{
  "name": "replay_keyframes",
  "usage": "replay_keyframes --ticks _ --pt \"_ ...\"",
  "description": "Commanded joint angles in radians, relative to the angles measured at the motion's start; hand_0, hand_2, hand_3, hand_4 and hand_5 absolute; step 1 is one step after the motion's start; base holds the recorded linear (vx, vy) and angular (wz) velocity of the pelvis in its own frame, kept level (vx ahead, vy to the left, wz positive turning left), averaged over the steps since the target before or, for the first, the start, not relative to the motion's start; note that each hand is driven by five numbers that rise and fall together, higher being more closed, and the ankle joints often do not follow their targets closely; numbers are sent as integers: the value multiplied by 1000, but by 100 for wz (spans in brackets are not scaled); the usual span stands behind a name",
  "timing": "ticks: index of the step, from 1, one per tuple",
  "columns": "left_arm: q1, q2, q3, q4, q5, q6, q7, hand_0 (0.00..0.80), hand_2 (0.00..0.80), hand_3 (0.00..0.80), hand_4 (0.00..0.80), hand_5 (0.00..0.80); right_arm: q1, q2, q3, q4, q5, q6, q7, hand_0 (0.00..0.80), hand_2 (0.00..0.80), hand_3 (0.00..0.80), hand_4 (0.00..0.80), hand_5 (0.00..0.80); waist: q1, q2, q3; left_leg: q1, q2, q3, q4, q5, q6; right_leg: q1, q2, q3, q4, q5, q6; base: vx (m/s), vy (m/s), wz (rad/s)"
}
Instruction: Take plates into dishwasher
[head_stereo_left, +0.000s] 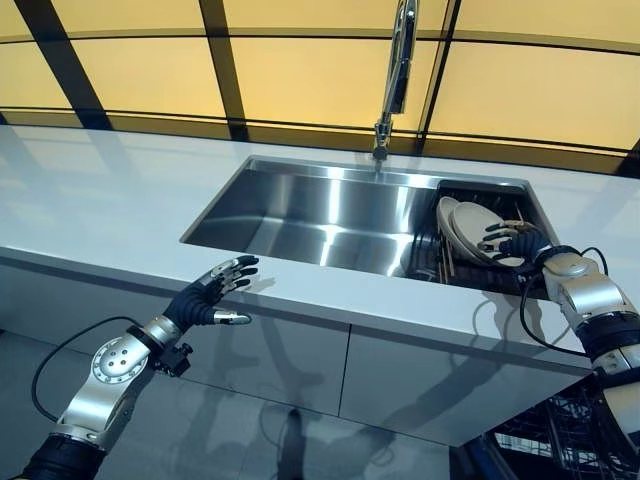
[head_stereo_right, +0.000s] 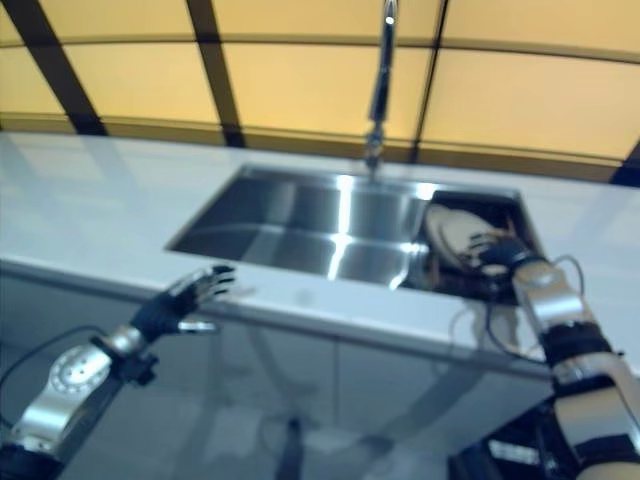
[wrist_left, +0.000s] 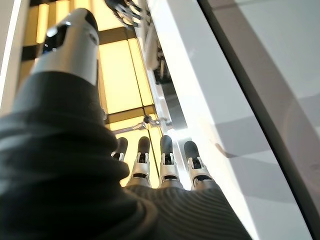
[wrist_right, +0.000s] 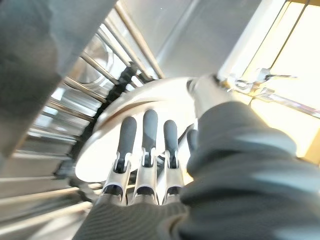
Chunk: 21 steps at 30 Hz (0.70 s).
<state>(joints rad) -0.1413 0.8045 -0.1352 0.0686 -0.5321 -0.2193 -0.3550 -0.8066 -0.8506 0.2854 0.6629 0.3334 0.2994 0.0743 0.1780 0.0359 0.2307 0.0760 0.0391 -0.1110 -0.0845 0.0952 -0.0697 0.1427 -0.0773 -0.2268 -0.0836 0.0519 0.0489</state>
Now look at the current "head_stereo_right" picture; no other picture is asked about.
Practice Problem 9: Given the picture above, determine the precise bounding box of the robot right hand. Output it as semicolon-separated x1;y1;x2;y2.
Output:
467;232;545;278

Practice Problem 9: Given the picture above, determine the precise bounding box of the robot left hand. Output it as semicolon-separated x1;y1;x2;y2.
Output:
132;264;237;342

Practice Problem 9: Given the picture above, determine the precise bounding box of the black dish drying rack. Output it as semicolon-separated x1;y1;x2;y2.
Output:
423;189;540;302

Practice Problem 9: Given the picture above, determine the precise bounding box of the stainless steel sink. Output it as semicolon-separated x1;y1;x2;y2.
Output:
164;162;547;307

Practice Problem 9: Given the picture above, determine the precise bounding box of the chrome gooseneck faucet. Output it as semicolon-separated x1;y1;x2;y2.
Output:
363;0;402;170

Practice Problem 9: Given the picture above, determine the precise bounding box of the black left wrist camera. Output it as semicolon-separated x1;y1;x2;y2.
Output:
117;351;159;387

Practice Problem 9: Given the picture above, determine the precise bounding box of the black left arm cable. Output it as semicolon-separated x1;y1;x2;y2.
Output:
0;324;102;387

